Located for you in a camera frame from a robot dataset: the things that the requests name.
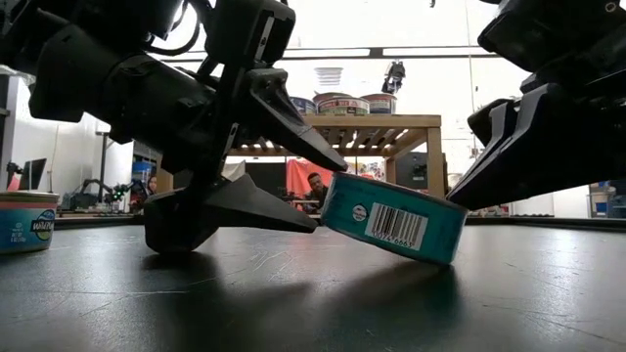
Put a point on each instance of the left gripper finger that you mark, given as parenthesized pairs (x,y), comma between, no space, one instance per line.
(235,210)
(288,122)

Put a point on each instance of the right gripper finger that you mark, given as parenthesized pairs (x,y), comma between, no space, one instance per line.
(562,146)
(489,122)

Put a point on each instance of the silver-lidded tin can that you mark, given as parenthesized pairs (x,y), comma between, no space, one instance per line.
(305,105)

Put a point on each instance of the green label tin can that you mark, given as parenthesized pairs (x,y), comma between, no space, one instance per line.
(342,106)

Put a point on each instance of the teal label tin can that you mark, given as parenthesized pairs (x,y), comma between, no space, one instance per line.
(430,230)

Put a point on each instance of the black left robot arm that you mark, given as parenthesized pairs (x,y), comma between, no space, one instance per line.
(49,19)

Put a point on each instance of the background black robot arm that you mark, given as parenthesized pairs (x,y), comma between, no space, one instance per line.
(112,190)

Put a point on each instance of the background shelf blue bin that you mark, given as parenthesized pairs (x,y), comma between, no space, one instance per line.
(609,200)

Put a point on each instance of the wooden slatted shelf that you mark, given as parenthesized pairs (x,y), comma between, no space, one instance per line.
(391,121)

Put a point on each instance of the orange backdrop cloth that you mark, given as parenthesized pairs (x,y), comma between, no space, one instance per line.
(298,173)

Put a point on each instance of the white tall cabinet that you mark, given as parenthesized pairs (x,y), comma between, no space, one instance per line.
(567,203)

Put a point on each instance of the blue storage bin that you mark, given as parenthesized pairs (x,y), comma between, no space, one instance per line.
(142,171)

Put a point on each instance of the black stand pole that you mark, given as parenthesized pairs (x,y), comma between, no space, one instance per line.
(103,161)

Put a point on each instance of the person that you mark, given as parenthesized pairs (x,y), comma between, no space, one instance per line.
(152,185)
(317,188)

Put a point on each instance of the ceiling light tube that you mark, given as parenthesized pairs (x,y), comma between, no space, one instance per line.
(332,52)
(430,51)

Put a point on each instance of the black cabinet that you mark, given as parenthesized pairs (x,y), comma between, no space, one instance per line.
(411,171)

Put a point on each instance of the illustrated white poster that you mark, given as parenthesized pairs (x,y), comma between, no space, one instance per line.
(371,168)

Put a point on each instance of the black monitor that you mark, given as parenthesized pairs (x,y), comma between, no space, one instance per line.
(31,173)

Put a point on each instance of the round silver ventilation duct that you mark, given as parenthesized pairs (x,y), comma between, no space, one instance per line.
(328,75)

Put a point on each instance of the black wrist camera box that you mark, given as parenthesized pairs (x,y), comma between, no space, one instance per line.
(244,29)

